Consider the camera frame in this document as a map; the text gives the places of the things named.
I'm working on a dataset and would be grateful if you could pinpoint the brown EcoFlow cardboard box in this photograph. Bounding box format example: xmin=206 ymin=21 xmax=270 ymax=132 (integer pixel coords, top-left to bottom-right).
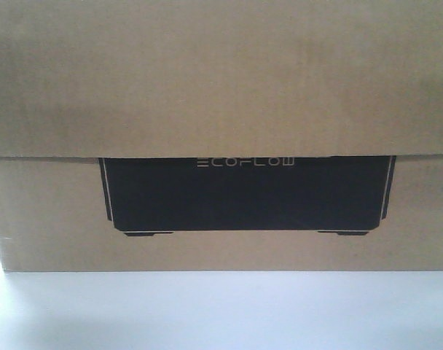
xmin=0 ymin=1 xmax=443 ymax=272

